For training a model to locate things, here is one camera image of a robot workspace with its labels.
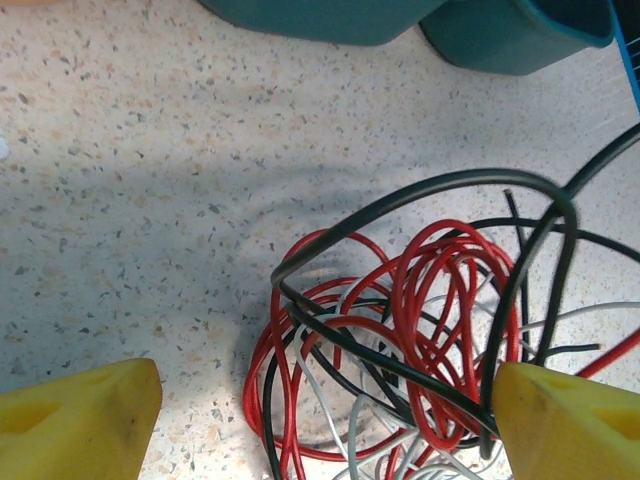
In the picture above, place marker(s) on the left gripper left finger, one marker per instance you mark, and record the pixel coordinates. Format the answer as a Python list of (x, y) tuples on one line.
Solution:
[(75, 430)]

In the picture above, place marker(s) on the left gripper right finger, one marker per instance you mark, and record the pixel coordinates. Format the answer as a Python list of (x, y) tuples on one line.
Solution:
[(565, 430)]

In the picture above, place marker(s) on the teal plastic bin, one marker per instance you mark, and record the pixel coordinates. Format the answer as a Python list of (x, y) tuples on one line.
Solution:
[(500, 40), (320, 20)]

